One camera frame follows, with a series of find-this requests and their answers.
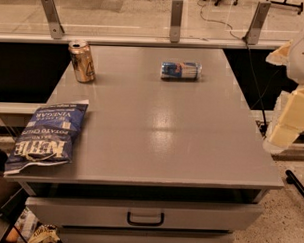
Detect lower grey drawer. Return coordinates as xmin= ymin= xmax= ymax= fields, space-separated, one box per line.
xmin=59 ymin=228 xmax=234 ymax=243

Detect gold beverage can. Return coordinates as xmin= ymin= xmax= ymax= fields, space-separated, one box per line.
xmin=68 ymin=40 xmax=96 ymax=83

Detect left metal glass bracket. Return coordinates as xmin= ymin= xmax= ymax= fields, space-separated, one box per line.
xmin=41 ymin=0 xmax=64 ymax=39

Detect blue kettle chips bag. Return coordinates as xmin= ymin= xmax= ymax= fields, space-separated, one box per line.
xmin=4 ymin=100 xmax=89 ymax=176

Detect snack items under table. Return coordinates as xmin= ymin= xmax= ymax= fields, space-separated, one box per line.
xmin=4 ymin=208 xmax=61 ymax=243

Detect metal glass bracket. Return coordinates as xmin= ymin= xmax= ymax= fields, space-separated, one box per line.
xmin=244 ymin=1 xmax=271 ymax=45
xmin=169 ymin=0 xmax=183 ymax=43
xmin=41 ymin=0 xmax=64 ymax=39

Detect black cable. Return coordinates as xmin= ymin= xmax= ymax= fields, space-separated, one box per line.
xmin=192 ymin=0 xmax=274 ymax=132

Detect grey drawer with black handle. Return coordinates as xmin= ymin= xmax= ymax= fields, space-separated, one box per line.
xmin=26 ymin=197 xmax=262 ymax=231

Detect blue silver redbull can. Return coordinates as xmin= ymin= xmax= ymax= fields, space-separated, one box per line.
xmin=161 ymin=62 xmax=202 ymax=81

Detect right metal glass bracket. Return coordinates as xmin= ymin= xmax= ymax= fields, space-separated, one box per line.
xmin=244 ymin=1 xmax=271 ymax=45

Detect black stand leg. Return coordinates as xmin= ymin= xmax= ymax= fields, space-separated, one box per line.
xmin=285 ymin=170 xmax=304 ymax=199

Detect middle metal glass bracket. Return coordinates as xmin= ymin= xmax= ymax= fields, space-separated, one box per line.
xmin=169 ymin=0 xmax=183 ymax=43

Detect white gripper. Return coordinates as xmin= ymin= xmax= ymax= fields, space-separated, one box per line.
xmin=263 ymin=28 xmax=304 ymax=154

